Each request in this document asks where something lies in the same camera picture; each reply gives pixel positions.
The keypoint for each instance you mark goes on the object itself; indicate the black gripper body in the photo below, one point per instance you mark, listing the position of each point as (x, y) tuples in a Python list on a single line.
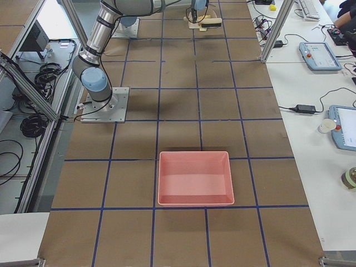
[(194, 14)]

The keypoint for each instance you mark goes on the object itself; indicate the beige plastic dustpan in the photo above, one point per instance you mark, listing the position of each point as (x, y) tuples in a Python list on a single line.
[(208, 14)]

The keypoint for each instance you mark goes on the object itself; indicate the beige hand brush black bristles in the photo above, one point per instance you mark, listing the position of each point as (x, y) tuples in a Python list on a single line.
[(208, 22)]

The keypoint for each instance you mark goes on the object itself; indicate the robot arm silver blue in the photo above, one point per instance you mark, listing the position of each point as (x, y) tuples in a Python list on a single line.
[(135, 41)]

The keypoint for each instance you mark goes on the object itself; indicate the pink plastic bin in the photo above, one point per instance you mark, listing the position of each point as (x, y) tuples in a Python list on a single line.
[(195, 178)]

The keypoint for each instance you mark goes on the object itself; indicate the yellow sponge block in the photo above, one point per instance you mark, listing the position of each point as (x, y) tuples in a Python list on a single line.
[(272, 7)]

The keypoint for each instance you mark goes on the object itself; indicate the white keyboard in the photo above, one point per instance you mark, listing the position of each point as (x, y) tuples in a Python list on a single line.
[(308, 10)]

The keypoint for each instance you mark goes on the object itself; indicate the far blue teach pendant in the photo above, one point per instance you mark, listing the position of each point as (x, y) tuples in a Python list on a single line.
[(319, 57)]

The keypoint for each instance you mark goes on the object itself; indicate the blue teach pendant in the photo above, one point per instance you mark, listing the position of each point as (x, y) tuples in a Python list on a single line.
[(319, 57), (344, 133)]

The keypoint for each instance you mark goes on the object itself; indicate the black power adapter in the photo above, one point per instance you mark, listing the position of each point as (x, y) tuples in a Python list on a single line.
[(306, 109)]

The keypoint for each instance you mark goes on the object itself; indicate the black electronics box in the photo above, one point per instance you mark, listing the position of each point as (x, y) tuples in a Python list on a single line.
[(36, 40)]

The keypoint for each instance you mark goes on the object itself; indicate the white paper cup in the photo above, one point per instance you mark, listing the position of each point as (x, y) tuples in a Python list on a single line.
[(327, 125)]

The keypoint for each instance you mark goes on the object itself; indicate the near blue teach pendant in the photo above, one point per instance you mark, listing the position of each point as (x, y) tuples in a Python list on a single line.
[(344, 133)]

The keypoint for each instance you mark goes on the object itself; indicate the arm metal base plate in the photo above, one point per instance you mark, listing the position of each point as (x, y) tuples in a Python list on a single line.
[(126, 28), (114, 111)]

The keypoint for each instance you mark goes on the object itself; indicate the aluminium frame post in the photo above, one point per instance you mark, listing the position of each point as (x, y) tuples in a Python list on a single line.
[(278, 24)]

